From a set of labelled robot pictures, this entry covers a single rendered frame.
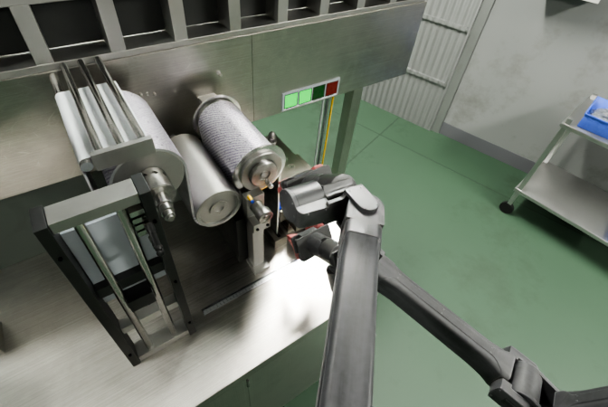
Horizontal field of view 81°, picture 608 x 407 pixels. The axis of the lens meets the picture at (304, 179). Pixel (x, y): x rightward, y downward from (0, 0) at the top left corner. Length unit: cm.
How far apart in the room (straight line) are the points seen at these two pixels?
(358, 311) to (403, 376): 160
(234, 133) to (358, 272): 54
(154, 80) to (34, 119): 28
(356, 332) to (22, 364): 90
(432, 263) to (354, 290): 196
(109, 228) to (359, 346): 45
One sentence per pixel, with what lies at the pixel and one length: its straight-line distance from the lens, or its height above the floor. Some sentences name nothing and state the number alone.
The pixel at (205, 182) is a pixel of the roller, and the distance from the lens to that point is 90.
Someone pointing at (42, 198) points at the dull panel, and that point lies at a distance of 119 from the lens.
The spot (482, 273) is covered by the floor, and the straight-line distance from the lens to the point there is 252.
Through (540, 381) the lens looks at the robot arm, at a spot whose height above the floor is 116.
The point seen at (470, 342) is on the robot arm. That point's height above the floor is 118.
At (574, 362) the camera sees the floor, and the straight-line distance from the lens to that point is 252.
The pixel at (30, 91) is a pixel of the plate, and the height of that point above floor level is 140.
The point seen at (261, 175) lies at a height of 125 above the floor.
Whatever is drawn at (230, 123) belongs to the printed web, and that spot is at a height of 131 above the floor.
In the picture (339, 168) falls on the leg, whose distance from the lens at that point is 204.
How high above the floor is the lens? 186
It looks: 44 degrees down
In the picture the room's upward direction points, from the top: 6 degrees clockwise
